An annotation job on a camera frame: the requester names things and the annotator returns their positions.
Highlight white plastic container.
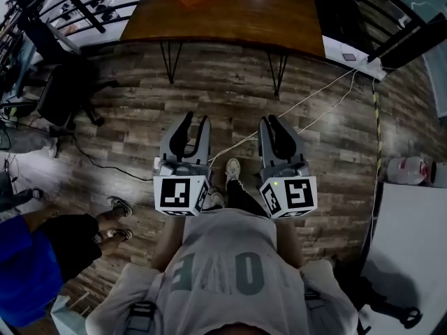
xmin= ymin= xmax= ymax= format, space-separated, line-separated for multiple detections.
xmin=430 ymin=160 xmax=447 ymax=188

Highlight person's black trouser leg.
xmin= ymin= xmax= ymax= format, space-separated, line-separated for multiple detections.
xmin=226 ymin=178 xmax=270 ymax=219

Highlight person's right forearm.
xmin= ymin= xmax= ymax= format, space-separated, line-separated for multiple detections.
xmin=274 ymin=216 xmax=305 ymax=270

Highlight grey harness strap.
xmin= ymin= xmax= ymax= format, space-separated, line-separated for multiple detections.
xmin=303 ymin=289 xmax=328 ymax=311
xmin=124 ymin=300 xmax=156 ymax=335

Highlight black hairpin table leg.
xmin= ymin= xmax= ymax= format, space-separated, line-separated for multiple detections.
xmin=159 ymin=41 xmax=184 ymax=85
xmin=267 ymin=51 xmax=289 ymax=98

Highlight black floor cable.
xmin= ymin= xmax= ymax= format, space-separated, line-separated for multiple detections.
xmin=71 ymin=134 xmax=155 ymax=182

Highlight yellow-black striped floor strip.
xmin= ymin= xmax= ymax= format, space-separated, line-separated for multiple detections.
xmin=371 ymin=80 xmax=383 ymax=181

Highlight black metal railing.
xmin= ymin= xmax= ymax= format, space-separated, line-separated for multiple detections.
xmin=0 ymin=0 xmax=447 ymax=73

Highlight clear plastic water jug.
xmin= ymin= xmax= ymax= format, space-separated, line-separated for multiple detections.
xmin=385 ymin=156 xmax=432 ymax=186

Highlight person's pale right shoe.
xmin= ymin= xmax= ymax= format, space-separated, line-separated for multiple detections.
xmin=225 ymin=158 xmax=242 ymax=188

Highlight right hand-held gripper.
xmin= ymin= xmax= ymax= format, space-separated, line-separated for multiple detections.
xmin=257 ymin=114 xmax=318 ymax=219

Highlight person's left forearm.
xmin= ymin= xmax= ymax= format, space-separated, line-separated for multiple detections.
xmin=149 ymin=214 xmax=186 ymax=272

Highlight person's grey printed shirt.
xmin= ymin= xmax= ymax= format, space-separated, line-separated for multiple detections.
xmin=85 ymin=207 xmax=360 ymax=335

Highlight person's pale shoe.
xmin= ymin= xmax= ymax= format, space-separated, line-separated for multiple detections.
xmin=225 ymin=158 xmax=242 ymax=188
xmin=208 ymin=186 xmax=226 ymax=210

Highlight white power strip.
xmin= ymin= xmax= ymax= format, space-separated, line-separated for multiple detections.
xmin=323 ymin=35 xmax=389 ymax=82

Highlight black office chair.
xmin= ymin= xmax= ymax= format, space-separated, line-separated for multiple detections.
xmin=36 ymin=63 xmax=120 ymax=140

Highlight person's pale left shoe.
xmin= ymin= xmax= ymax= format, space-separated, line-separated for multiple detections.
xmin=208 ymin=186 xmax=226 ymax=210

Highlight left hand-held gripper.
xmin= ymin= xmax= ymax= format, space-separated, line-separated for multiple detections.
xmin=152 ymin=111 xmax=212 ymax=218

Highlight white board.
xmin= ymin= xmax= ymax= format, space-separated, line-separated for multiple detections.
xmin=359 ymin=181 xmax=447 ymax=335

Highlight white cable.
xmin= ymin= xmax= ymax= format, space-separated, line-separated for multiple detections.
xmin=207 ymin=68 xmax=356 ymax=169
xmin=296 ymin=70 xmax=358 ymax=136

